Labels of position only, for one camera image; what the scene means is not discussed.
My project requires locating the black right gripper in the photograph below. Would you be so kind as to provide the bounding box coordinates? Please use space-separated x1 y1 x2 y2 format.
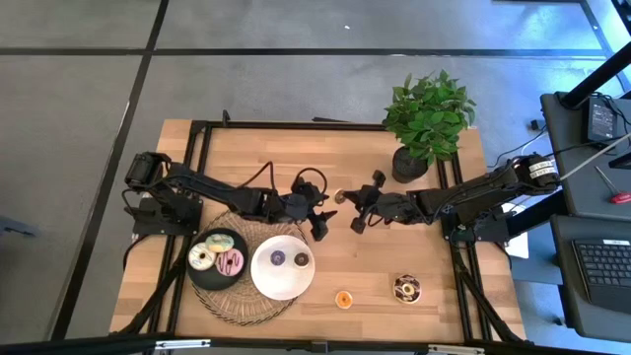
343 171 415 234

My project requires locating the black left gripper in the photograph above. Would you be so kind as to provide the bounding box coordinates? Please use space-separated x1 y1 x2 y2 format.
273 179 340 243

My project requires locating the large pink glazed donut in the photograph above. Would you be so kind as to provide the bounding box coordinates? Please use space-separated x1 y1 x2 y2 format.
214 248 245 278

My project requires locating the large green glazed donut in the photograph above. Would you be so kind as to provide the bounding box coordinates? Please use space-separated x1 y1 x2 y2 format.
204 233 236 253

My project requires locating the large white glazed donut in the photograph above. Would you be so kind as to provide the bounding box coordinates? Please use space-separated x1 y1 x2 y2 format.
187 243 218 272

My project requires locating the white round plate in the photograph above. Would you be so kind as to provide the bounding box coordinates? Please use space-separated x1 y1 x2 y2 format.
249 234 316 302

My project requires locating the large chocolate glazed donut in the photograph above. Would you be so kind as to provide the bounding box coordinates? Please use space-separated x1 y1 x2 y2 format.
392 273 423 305

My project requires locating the green plant in black pot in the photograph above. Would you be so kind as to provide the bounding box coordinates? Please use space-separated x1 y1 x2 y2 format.
382 68 478 184

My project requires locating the round woven placemat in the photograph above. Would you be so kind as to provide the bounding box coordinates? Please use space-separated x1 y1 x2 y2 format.
189 209 310 327

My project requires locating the black round plate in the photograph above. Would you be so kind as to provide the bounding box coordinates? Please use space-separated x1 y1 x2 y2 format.
185 227 250 292

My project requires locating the white paper sheet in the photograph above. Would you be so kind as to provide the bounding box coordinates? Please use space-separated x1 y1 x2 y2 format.
501 202 529 260

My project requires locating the black support beam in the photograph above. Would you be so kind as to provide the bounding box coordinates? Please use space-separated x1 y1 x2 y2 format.
506 189 568 239

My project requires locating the black power adapter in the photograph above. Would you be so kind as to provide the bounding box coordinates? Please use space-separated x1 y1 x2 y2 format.
586 96 618 145

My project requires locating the black computer keyboard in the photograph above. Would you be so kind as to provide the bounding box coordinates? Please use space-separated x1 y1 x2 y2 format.
571 238 631 313

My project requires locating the small black desk device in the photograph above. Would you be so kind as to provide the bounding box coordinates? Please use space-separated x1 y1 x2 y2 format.
607 151 631 172

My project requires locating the black crossbar with silver brackets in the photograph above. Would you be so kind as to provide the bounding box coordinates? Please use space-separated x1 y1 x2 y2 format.
0 332 631 355

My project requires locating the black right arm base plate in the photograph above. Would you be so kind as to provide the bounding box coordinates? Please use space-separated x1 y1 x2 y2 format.
440 211 511 244

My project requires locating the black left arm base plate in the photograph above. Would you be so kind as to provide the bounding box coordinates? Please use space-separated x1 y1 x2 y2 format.
131 196 204 237

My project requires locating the thick grey-white cable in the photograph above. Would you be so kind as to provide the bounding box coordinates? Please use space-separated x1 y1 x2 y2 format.
556 131 631 182

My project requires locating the red handled screwdriver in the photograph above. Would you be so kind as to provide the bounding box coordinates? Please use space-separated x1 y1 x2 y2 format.
594 165 631 205

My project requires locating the black slanted post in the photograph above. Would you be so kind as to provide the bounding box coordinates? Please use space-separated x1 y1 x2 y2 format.
559 41 631 110

